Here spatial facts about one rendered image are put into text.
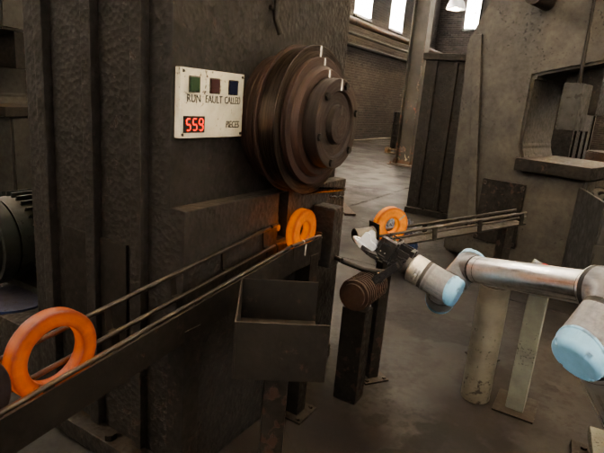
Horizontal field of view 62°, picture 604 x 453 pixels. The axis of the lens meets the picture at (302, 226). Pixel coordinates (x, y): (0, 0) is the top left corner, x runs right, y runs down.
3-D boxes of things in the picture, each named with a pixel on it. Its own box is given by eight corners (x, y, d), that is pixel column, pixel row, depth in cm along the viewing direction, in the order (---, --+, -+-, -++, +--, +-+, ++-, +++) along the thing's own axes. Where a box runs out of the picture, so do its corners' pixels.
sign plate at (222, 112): (173, 137, 132) (174, 66, 128) (235, 135, 154) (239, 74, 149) (180, 138, 131) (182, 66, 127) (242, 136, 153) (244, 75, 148)
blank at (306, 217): (288, 208, 170) (296, 210, 169) (311, 206, 183) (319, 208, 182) (282, 253, 173) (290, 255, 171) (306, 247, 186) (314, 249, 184)
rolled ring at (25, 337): (101, 373, 110) (91, 368, 111) (93, 297, 104) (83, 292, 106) (18, 421, 95) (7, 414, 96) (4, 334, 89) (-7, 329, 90)
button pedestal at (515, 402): (490, 413, 207) (518, 270, 191) (501, 386, 227) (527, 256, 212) (531, 428, 199) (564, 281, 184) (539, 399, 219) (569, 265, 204)
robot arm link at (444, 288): (449, 313, 155) (453, 303, 146) (414, 290, 160) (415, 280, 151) (466, 288, 157) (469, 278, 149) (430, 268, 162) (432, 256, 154)
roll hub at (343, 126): (298, 170, 153) (306, 74, 146) (341, 164, 176) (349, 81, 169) (314, 173, 150) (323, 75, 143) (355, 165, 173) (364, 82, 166)
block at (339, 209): (306, 263, 198) (310, 203, 192) (315, 259, 204) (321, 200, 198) (329, 270, 192) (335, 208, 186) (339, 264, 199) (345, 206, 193)
